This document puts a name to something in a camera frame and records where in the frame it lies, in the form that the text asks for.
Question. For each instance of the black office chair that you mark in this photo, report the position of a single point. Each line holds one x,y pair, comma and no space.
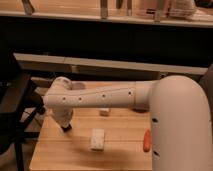
19,103

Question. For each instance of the white plastic bottle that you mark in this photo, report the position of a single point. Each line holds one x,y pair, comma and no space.
104,111

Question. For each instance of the white rectangular sponge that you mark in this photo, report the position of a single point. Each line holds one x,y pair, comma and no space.
97,139

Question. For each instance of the white paper cup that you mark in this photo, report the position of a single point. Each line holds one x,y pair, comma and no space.
78,86

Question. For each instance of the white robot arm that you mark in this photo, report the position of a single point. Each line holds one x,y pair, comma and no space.
181,126

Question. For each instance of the orange carrot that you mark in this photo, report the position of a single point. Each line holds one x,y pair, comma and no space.
147,141

